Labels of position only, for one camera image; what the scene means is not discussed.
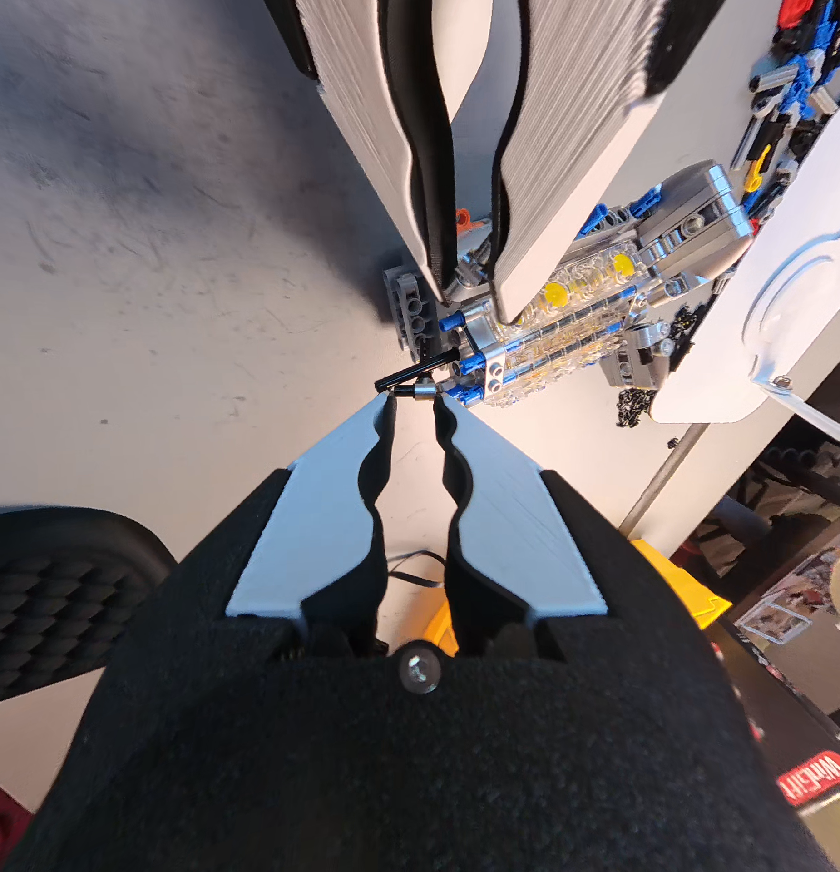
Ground dark printed cardboard box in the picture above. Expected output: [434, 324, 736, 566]
[704, 620, 840, 852]

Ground yellow plastic bin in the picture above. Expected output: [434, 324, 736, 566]
[420, 539, 734, 658]

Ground pile of small black parts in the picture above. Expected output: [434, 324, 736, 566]
[614, 303, 707, 427]

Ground scattered small coloured parts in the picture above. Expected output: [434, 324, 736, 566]
[727, 0, 840, 219]

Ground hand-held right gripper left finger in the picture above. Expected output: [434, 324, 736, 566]
[227, 393, 396, 630]

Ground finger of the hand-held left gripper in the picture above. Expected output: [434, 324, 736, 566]
[491, 0, 666, 325]
[295, 0, 459, 303]

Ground toy engine model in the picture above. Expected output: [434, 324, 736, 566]
[376, 161, 755, 407]

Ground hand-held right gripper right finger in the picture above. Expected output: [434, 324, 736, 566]
[434, 396, 612, 636]

